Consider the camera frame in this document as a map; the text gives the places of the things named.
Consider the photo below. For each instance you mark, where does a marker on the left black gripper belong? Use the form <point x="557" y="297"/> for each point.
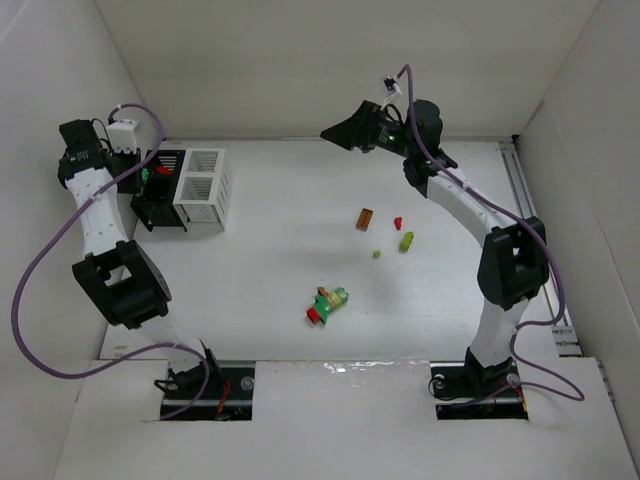
<point x="147" y="201"/>

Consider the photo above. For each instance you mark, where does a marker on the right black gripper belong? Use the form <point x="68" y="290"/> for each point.
<point x="363" y="128"/>

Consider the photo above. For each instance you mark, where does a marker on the brown lego brick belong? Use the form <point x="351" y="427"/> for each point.
<point x="364" y="219"/>

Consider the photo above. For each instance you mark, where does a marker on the lime curved lego brick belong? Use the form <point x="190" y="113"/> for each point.
<point x="406" y="242"/>

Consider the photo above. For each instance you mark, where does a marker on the green red lego cluster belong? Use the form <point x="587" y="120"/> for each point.
<point x="326" y="302"/>

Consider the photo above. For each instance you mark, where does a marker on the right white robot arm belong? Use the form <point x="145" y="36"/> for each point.
<point x="512" y="266"/>

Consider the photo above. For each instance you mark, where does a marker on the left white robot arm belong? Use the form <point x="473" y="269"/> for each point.
<point x="115" y="272"/>

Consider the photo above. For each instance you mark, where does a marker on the black slatted container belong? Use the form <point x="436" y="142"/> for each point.
<point x="154" y="205"/>

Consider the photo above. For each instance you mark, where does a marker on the white slatted container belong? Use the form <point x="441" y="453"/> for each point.
<point x="205" y="186"/>

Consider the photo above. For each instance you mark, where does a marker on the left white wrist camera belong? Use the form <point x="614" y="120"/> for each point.
<point x="122" y="135"/>

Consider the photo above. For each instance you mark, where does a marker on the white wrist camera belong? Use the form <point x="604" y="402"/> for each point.
<point x="392" y="86"/>
<point x="122" y="135"/>

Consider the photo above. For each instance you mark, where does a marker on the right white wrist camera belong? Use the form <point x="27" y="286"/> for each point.
<point x="392" y="86"/>

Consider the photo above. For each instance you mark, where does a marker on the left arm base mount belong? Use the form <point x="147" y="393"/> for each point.
<point x="227" y="400"/>

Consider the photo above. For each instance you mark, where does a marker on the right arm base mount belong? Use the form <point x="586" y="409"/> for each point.
<point x="467" y="391"/>

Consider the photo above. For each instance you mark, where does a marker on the aluminium rail right side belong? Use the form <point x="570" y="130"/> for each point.
<point x="553" y="290"/>

